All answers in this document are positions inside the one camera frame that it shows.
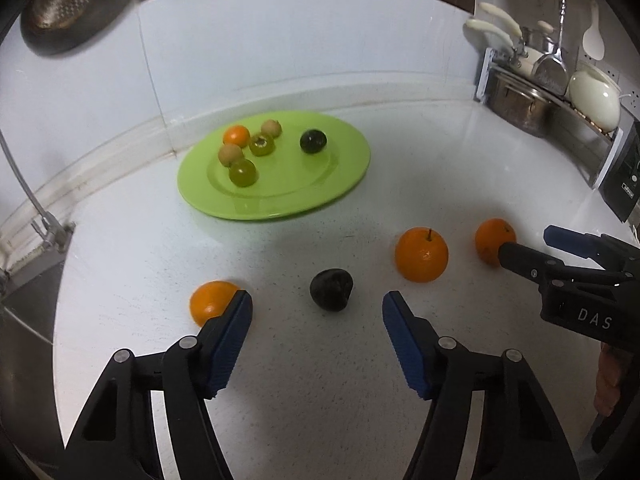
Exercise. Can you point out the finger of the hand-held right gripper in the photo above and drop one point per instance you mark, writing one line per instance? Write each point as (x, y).
(570, 240)
(525, 262)

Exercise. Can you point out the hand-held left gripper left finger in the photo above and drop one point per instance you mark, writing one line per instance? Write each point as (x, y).
(230, 345)

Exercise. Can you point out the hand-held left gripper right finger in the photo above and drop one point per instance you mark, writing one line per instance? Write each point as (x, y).
(407, 350)

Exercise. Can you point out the orange with stem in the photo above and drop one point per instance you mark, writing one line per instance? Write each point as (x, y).
(421, 254)

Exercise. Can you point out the dark purple plum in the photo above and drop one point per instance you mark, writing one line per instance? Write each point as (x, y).
(313, 141)
(331, 290)

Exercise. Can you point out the green plate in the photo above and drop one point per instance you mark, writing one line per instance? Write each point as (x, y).
(280, 180)

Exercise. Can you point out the green tomato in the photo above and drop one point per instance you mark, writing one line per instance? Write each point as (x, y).
(261, 144)
(243, 172)

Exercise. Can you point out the brown kiwi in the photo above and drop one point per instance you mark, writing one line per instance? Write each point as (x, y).
(230, 153)
(271, 127)

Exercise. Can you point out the person's right hand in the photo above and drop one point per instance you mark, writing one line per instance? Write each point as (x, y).
(607, 380)

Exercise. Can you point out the metal dish rack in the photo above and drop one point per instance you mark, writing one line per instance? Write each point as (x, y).
(580, 135)

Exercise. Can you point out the stainless steel pot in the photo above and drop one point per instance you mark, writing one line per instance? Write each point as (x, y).
(520, 105)

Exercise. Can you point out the white ceramic jug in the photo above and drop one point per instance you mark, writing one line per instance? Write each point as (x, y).
(595, 97)

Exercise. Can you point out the metal skimmer ladle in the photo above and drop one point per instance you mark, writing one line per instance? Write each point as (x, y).
(550, 67)

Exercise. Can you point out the stainless steel sink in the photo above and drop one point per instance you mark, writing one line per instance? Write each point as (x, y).
(27, 340)

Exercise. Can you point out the white rice paddle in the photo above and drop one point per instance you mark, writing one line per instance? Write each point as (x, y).
(593, 35)

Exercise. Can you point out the slim gooseneck faucet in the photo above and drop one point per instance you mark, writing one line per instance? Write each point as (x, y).
(35, 205)

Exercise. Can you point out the black frying pan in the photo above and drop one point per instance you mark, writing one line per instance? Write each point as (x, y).
(67, 5)

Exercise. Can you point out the white wall socket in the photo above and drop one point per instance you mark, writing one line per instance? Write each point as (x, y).
(627, 85)

